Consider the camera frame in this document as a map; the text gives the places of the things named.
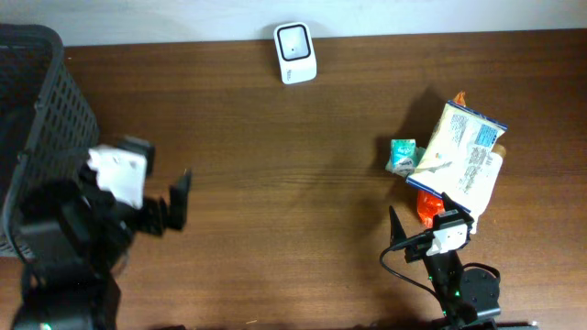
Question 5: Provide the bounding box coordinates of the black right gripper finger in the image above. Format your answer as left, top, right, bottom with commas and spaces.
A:
439, 192, 464, 217
389, 205, 407, 250

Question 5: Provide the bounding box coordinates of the orange spaghetti pack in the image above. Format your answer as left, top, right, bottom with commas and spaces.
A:
415, 102, 467, 228

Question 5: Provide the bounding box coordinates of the cream blue snack bag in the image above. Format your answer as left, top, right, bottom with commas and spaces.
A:
406, 101, 508, 233

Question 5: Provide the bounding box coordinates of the teal tissue pack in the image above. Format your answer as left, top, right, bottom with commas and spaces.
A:
391, 139, 416, 169
385, 158, 420, 178

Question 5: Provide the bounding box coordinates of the white tube gold cap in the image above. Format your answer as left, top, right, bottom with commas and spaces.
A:
492, 144, 506, 159

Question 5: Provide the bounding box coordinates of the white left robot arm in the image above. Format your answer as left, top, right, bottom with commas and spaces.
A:
11, 166, 192, 329

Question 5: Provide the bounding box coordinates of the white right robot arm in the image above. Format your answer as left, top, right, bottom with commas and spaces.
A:
379, 193, 501, 329

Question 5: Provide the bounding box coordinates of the white barcode scanner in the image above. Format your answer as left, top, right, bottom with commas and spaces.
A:
273, 22, 317, 85

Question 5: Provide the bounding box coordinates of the dark grey plastic basket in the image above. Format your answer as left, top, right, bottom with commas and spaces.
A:
1, 24, 100, 258

